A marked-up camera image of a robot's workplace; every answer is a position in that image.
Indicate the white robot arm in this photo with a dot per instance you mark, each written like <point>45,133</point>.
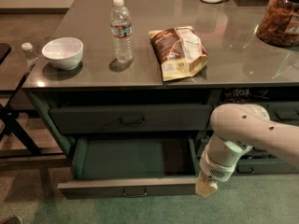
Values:
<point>237,128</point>

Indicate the small clear bottle white cap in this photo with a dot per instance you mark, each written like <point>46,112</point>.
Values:
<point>30,54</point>

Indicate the plastic jar of snacks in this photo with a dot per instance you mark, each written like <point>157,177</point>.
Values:
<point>280,23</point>

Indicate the clear plastic water bottle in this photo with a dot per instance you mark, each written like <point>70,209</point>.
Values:
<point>122,31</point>

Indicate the dark snack bag in drawer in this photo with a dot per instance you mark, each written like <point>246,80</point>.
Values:
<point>244,95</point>

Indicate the brown snack bag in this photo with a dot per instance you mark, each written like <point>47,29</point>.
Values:
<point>180,52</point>

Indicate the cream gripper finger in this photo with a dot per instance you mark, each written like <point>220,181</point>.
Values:
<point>205,186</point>

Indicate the white ceramic bowl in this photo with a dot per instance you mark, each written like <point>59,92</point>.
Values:
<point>64,53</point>

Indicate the grey drawer cabinet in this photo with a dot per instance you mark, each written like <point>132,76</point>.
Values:
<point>237,59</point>

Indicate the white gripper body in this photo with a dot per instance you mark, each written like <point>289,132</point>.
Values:
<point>215,168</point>

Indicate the black folding side table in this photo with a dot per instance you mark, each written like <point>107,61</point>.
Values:
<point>8,116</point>

